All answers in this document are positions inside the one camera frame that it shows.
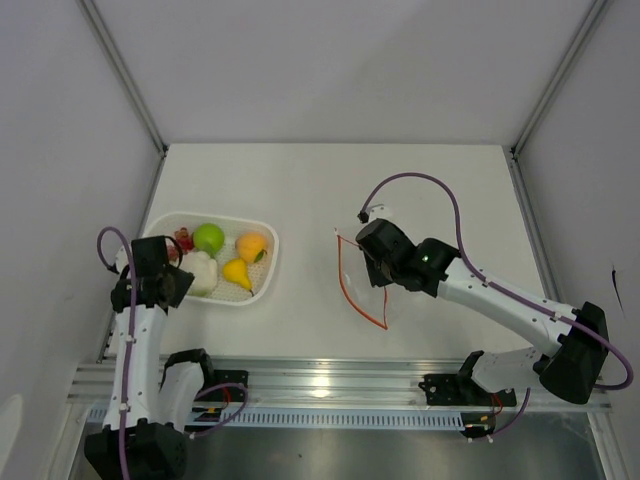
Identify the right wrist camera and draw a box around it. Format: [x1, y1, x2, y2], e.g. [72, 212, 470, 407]
[357, 203, 393, 224]

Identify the white slotted cable duct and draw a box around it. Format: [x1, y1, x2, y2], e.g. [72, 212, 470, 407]
[87, 407, 466, 430]

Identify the red grapes bunch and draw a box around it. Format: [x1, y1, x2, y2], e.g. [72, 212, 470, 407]
[166, 227, 194, 263]

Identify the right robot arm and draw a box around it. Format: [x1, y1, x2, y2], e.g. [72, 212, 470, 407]
[356, 219, 607, 405]

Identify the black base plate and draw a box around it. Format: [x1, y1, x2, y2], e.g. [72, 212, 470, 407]
[418, 373, 517, 407]
[196, 370, 249, 403]

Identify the aluminium mounting rail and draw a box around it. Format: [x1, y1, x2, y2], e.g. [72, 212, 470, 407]
[66, 356, 612, 413]

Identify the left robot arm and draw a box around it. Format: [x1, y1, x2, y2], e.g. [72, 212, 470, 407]
[84, 236, 217, 479]

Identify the orange fruit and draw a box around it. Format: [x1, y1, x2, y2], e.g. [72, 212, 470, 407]
[235, 232, 268, 264]

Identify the green apple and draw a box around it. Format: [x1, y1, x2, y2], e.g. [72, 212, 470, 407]
[192, 223, 225, 256]

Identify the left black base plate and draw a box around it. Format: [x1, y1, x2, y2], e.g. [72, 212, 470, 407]
[196, 370, 249, 403]

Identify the clear zip top bag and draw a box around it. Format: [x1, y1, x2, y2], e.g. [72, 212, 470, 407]
[334, 228, 389, 331]

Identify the white cauliflower with leaves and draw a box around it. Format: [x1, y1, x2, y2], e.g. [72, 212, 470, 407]
[180, 251, 218, 297]

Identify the white perforated plastic basket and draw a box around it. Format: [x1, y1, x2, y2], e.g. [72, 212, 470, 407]
[145, 212, 279, 306]

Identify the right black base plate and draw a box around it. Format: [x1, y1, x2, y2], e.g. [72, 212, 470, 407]
[418, 373, 517, 407]

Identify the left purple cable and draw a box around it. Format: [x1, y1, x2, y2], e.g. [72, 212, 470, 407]
[95, 226, 250, 480]

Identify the yellow pear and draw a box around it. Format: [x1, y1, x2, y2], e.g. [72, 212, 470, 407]
[222, 258, 254, 295]

